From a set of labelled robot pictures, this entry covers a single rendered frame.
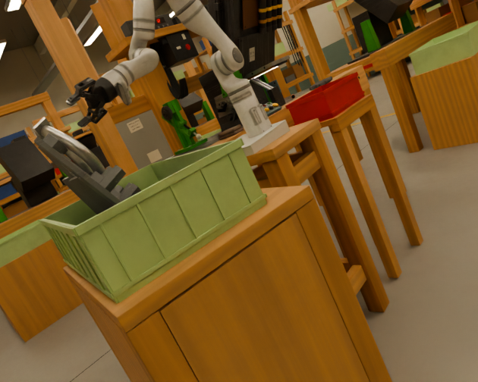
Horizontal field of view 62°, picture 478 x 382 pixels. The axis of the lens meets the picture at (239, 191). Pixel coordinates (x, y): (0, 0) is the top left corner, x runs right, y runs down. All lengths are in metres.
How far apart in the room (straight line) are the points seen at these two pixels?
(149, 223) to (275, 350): 0.40
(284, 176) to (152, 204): 0.62
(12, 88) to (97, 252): 11.65
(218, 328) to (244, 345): 0.08
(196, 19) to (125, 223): 0.82
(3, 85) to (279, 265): 11.72
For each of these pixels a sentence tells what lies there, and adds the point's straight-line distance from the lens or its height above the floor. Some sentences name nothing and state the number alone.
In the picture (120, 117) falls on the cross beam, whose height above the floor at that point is 1.20.
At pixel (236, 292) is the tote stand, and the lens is 0.86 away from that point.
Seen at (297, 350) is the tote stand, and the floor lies 0.47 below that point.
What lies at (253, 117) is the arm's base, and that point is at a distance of 1.46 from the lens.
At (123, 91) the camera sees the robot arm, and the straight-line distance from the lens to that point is 1.31.
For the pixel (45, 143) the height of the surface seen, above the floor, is 1.12.
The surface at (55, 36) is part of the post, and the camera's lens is 2.19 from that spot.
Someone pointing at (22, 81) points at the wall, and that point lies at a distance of 12.48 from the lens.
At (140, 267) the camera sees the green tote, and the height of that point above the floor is 0.83.
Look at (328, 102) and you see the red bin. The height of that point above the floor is 0.87.
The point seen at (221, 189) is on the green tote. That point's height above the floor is 0.88.
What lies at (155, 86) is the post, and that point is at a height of 1.28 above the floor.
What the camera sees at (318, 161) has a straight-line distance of 1.53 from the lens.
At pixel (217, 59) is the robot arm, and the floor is 1.19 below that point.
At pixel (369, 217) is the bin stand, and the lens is 1.86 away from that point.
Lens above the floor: 1.05
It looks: 12 degrees down
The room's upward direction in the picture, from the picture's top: 25 degrees counter-clockwise
